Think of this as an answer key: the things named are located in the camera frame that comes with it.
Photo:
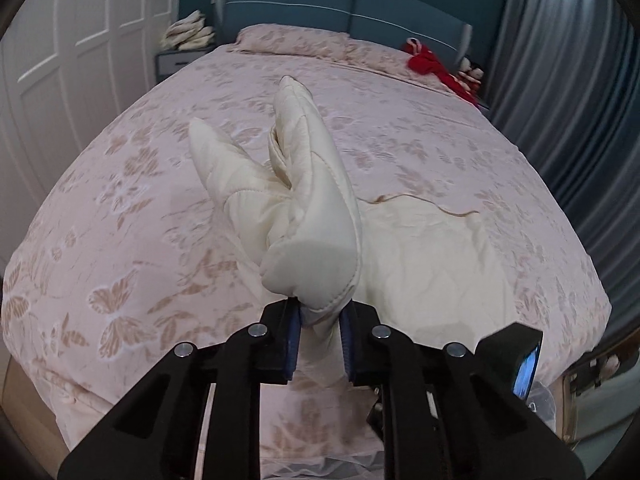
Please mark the grey nightstand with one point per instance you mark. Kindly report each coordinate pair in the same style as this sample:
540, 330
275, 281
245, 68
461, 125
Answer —
175, 62

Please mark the grey curtain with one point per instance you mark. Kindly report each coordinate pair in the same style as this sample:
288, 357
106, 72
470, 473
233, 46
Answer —
565, 110

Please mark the white wardrobe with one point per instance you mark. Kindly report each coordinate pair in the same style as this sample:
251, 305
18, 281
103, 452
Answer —
75, 20

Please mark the plush toy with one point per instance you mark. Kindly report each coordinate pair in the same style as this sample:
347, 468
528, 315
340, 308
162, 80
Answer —
470, 70

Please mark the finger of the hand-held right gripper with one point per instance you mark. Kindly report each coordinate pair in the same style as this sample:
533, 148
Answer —
510, 350

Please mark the pink floral pillow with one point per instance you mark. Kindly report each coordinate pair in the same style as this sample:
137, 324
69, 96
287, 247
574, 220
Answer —
385, 57
290, 40

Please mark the bed with pink floral cover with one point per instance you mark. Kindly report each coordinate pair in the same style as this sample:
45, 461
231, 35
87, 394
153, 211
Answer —
125, 210

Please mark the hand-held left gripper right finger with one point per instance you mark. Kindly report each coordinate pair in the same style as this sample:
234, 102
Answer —
348, 347

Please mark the blue upholstered bed headboard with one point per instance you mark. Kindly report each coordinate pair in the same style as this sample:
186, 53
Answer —
350, 5

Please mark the pile of cream clothes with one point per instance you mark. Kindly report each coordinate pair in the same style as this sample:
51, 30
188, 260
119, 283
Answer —
190, 32

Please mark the red garment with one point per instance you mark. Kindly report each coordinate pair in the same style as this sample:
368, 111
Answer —
435, 62

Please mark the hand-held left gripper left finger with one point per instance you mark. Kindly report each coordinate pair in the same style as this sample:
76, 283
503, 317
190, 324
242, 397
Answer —
291, 347

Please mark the cream quilted jacket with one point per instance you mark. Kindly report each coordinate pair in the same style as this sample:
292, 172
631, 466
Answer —
320, 200

